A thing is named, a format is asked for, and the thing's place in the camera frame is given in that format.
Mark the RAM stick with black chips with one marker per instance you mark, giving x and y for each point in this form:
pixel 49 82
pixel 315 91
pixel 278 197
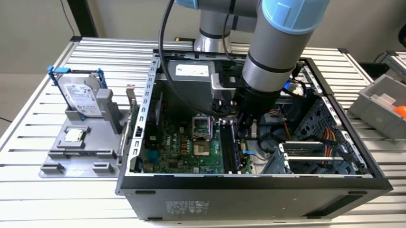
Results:
pixel 232 147
pixel 72 154

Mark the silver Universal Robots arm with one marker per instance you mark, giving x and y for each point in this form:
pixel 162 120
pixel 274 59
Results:
pixel 279 47

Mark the black RAM slot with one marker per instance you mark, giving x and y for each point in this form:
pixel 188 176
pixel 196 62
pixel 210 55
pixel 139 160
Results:
pixel 223 147
pixel 227 152

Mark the grey power supply unit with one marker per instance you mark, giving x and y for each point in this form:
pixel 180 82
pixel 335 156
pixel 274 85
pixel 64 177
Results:
pixel 183 99

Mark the CPU socket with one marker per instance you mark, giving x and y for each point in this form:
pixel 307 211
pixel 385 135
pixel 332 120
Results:
pixel 202 149

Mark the disk bay with perforated tray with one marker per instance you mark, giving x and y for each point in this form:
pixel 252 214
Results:
pixel 312 158

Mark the green motherboard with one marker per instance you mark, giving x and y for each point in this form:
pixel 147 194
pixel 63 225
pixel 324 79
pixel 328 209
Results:
pixel 206 164

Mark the yellow black table stopper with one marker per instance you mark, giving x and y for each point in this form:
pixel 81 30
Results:
pixel 178 39

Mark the grey plastic bin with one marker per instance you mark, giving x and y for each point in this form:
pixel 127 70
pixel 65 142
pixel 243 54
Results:
pixel 374 123

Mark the blue expansion slot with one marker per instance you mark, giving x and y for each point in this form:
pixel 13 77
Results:
pixel 152 157

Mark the white block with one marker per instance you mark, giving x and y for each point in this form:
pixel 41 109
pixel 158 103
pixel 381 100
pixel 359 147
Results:
pixel 385 99

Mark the black open PC case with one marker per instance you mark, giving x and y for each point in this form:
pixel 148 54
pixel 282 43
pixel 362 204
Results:
pixel 222 204

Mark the orange ball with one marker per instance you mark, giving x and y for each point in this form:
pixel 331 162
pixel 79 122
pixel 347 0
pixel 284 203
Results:
pixel 399 111

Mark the grey parts rack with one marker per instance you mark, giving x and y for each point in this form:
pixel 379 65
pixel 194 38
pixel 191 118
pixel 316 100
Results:
pixel 97 142

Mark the person's dark-haired head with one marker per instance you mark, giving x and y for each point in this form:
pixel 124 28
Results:
pixel 402 38

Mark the hard disk in blue carrier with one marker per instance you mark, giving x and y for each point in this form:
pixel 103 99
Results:
pixel 79 99

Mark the silver CPU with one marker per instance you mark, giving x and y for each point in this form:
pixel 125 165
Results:
pixel 73 136

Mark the small camera with blue plug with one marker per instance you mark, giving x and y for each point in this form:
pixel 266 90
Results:
pixel 292 89

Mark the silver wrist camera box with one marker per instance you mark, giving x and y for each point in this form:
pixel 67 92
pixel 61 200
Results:
pixel 222 83

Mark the graphics card with metal bracket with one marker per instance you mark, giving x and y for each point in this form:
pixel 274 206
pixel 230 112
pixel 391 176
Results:
pixel 129 95

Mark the aluminium side table frame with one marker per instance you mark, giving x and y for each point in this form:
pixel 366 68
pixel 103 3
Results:
pixel 397 60

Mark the black metal frame post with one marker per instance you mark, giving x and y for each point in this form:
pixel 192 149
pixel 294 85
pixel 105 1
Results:
pixel 84 19

